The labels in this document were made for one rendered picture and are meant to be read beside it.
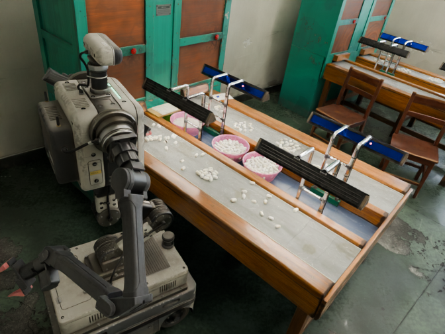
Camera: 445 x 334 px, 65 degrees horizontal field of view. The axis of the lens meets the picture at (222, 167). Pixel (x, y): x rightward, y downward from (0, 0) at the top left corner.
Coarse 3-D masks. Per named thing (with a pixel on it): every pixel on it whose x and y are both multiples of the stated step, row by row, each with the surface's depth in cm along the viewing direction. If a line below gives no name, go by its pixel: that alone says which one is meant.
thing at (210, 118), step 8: (144, 80) 234; (152, 80) 230; (144, 88) 233; (152, 88) 229; (160, 88) 226; (160, 96) 225; (168, 96) 221; (176, 96) 218; (176, 104) 217; (184, 104) 214; (192, 104) 211; (192, 112) 210; (200, 112) 207; (208, 112) 204; (200, 120) 207; (208, 120) 204
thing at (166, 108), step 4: (164, 104) 279; (168, 104) 280; (152, 108) 270; (156, 108) 271; (160, 108) 272; (164, 108) 273; (168, 108) 274; (172, 108) 275; (176, 108) 276; (160, 112) 267; (164, 112) 267; (168, 112) 268
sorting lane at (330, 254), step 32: (160, 128) 255; (160, 160) 221; (192, 160) 226; (224, 192) 203; (256, 192) 207; (256, 224) 185; (288, 224) 188; (320, 224) 191; (320, 256) 172; (352, 256) 174
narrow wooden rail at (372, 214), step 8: (216, 120) 270; (216, 128) 267; (224, 128) 262; (240, 136) 255; (296, 176) 232; (304, 184) 230; (312, 184) 225; (344, 208) 215; (352, 208) 212; (368, 208) 204; (376, 208) 205; (360, 216) 210; (368, 216) 206; (376, 216) 203; (384, 216) 200; (376, 224) 205
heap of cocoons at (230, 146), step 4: (220, 140) 250; (224, 140) 251; (228, 140) 253; (232, 140) 253; (236, 140) 252; (216, 144) 248; (220, 144) 246; (224, 144) 246; (228, 144) 250; (232, 144) 248; (236, 144) 250; (240, 144) 250; (220, 148) 241; (224, 148) 242; (228, 148) 242; (232, 148) 245; (236, 148) 246; (240, 148) 245; (244, 148) 246; (224, 152) 239; (228, 152) 239; (232, 152) 239; (236, 152) 242; (240, 152) 242
